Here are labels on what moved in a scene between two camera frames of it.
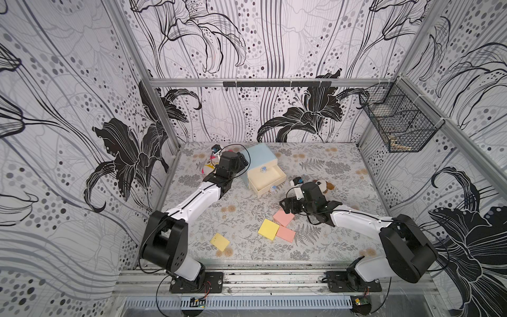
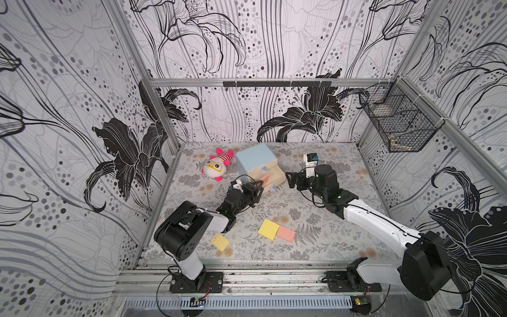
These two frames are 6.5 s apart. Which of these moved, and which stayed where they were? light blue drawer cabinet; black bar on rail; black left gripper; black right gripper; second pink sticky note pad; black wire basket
Moved: black left gripper; black right gripper
Stayed: light blue drawer cabinet; second pink sticky note pad; black bar on rail; black wire basket
